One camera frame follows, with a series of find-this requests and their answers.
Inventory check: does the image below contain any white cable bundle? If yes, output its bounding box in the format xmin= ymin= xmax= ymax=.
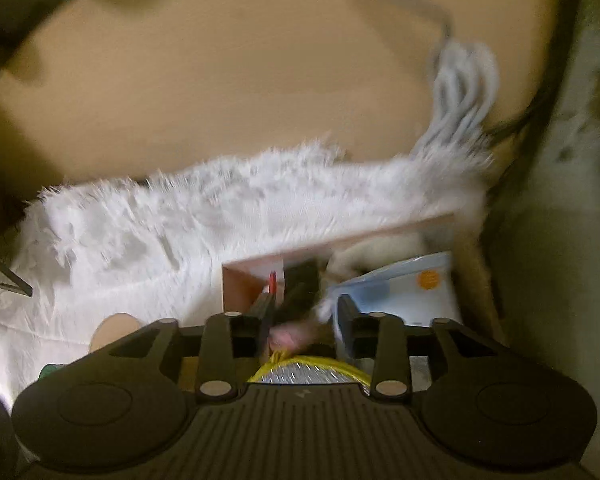
xmin=330 ymin=0 xmax=502 ymax=162

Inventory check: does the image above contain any cardboard box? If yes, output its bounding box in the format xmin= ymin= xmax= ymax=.
xmin=90 ymin=212 xmax=506 ymax=392

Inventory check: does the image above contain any light blue packet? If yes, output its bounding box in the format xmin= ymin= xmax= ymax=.
xmin=326 ymin=252 xmax=462 ymax=358

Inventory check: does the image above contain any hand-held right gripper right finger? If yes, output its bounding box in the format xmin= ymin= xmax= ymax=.
xmin=336 ymin=294 xmax=507 ymax=404

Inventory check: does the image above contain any black furniture panel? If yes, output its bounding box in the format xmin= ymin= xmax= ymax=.
xmin=0 ymin=150 xmax=34 ymax=299

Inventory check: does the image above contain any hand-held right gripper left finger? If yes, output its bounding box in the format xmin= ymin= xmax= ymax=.
xmin=107 ymin=291 xmax=277 ymax=404

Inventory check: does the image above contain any white fringed blanket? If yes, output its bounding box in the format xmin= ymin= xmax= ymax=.
xmin=0 ymin=135 xmax=497 ymax=403

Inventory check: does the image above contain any small pink plush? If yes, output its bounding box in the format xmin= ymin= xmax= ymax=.
xmin=269 ymin=321 xmax=323 ymax=353

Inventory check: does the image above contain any silver pouch with yellow trim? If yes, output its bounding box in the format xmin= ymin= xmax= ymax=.
xmin=247 ymin=352 xmax=374 ymax=387

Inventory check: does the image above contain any light wooden furniture panel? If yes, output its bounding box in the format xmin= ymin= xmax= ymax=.
xmin=0 ymin=0 xmax=562 ymax=273

